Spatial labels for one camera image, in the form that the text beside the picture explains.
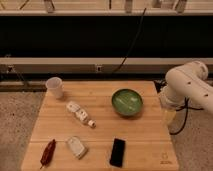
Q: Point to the white plastic cup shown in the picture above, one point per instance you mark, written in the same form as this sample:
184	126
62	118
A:
54	85

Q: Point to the green ceramic bowl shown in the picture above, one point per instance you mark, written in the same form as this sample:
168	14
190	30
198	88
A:
127	102

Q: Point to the red chili pepper toy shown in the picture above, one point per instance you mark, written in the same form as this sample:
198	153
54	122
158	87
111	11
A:
48	153

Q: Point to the white plastic bottle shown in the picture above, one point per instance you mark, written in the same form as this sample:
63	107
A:
80	114

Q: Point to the black rectangular phone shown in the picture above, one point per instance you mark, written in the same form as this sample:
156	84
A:
117	153

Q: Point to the yellowish translucent gripper tip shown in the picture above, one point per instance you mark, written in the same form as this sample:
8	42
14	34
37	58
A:
168	116

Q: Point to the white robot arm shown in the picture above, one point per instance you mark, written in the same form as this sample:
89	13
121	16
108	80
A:
186	81

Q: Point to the white rectangular packet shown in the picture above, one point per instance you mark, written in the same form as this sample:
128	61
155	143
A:
77	147

